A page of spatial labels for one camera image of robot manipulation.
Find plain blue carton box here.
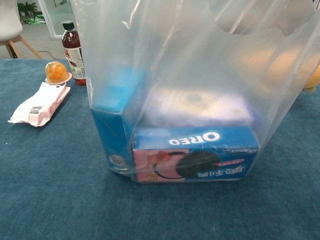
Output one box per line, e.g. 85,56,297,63
90,67,151,173

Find transparent plastic bag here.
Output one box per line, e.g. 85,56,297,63
71,0,320,185

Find white blue snack package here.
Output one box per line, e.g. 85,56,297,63
143,87,255,127

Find white framed glass door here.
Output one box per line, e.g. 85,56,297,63
37,0,76,40

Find blue table cloth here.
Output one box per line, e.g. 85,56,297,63
0,58,320,240

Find white pink snack packet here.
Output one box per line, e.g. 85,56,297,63
7,81,72,128

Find green potted plant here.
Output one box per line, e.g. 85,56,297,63
17,1,38,17

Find orange fruit jelly cup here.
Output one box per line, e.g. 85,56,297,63
44,61,73,85

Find white chair wooden legs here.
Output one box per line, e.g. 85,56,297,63
0,0,43,60

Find blue Oreo cookie box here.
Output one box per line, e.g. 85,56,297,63
132,126,261,183

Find dark tea bottle black cap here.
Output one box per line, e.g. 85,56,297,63
61,21,87,87

